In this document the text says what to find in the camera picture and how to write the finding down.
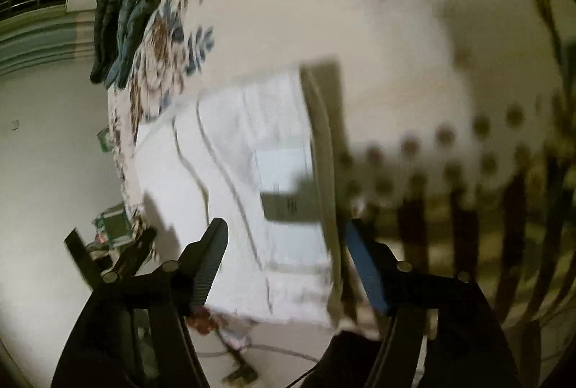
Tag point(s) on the white pants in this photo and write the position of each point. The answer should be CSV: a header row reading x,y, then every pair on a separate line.
x,y
256,156

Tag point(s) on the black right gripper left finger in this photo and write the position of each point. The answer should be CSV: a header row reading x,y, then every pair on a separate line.
x,y
132,332

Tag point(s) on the floral plaid bed blanket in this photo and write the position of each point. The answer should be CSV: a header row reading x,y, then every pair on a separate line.
x,y
452,126

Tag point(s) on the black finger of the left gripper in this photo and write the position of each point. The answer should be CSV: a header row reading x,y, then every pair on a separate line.
x,y
132,258

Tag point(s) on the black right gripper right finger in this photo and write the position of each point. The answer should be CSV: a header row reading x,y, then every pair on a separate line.
x,y
441,332

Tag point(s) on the stack of folded jeans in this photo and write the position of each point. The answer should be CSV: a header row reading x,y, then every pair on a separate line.
x,y
118,31

